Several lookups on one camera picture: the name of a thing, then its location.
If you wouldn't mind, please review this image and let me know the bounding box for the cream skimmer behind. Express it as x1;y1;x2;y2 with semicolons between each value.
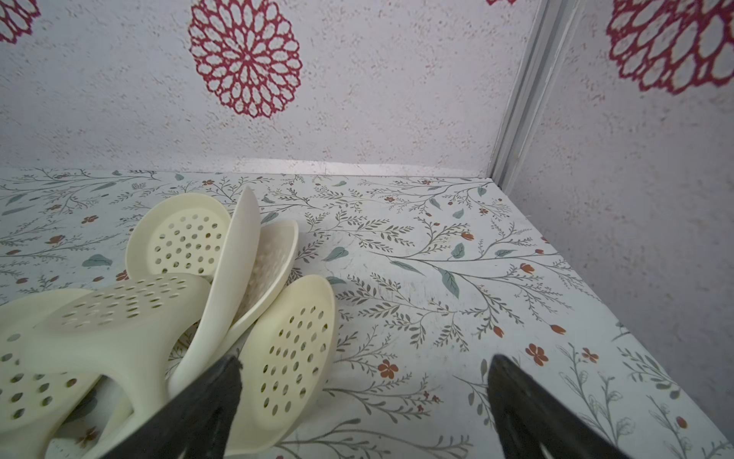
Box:
213;219;299;360

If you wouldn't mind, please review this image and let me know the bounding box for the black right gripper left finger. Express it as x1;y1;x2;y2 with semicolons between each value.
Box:
104;355;242;458

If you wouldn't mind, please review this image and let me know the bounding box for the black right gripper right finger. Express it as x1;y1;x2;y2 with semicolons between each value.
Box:
487;354;627;458

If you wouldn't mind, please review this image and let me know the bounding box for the cream skimmer green handle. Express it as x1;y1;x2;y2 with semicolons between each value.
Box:
225;275;338;457
20;273;210;458

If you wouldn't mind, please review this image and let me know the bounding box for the cream skimmer edge-on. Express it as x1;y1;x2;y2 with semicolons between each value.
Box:
167;187;260;397

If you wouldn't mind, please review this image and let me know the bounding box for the cream skimmer round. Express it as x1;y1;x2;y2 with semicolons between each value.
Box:
125;193;231;280

